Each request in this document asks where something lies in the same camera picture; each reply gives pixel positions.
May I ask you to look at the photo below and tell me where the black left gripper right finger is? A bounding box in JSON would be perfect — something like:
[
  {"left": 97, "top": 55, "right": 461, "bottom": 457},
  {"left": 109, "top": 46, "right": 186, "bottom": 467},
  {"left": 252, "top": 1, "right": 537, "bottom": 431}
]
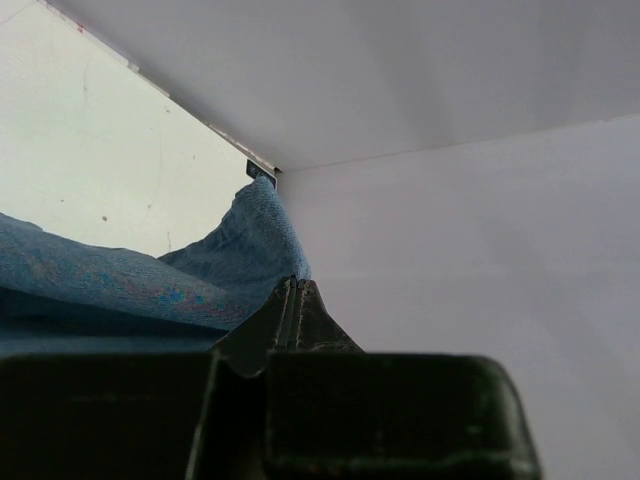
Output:
[{"left": 294, "top": 280, "right": 363, "bottom": 353}]

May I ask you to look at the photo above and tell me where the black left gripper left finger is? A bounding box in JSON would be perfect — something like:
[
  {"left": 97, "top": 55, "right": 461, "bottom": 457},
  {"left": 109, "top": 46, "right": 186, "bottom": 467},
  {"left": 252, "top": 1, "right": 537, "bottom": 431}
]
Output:
[{"left": 214, "top": 277, "right": 296, "bottom": 378}]

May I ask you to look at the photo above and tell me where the blue cloth napkin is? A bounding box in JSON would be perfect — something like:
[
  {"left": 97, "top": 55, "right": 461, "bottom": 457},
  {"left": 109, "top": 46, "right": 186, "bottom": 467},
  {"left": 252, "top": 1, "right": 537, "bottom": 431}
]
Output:
[{"left": 1, "top": 177, "right": 311, "bottom": 354}]

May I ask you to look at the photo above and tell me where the left blue corner label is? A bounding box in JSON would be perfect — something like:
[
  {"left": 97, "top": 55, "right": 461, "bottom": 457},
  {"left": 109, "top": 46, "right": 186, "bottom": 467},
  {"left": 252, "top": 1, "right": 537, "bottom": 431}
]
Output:
[{"left": 246, "top": 159, "right": 277, "bottom": 189}]

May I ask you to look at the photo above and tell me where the aluminium table edge rail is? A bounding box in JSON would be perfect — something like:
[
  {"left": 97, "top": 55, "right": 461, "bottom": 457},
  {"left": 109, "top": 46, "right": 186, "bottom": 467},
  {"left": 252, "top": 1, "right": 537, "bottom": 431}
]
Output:
[{"left": 40, "top": 1, "right": 280, "bottom": 185}]

